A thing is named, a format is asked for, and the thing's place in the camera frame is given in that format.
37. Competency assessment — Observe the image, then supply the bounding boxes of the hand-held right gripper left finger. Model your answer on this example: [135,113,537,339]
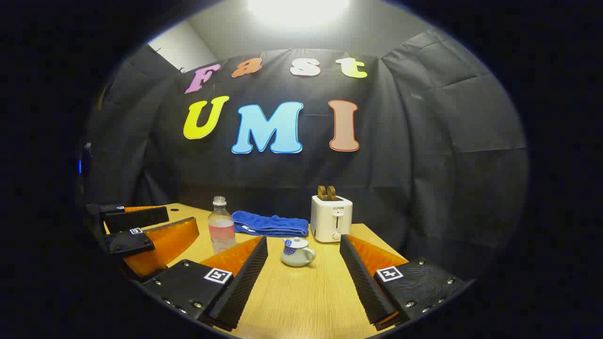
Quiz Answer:
[141,236,269,331]

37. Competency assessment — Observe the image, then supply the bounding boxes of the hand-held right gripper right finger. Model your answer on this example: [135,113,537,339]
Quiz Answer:
[339,234,472,326]

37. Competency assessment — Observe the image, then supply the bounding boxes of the clear plastic water bottle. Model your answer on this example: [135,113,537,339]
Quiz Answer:
[208,196,237,255]

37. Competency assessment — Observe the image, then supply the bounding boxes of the white blue-patterned teacup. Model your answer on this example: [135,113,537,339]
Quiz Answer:
[281,242,317,268]

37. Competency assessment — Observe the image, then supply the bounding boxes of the folded blue towel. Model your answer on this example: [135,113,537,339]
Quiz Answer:
[232,210,310,238]

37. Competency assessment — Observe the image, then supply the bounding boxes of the white toaster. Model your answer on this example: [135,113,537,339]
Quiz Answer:
[310,194,353,243]

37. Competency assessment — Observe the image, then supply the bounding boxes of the black backdrop cloth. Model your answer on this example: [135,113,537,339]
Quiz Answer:
[85,31,529,279]

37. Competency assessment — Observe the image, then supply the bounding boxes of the ceiling light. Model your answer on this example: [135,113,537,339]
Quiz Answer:
[246,0,350,25]

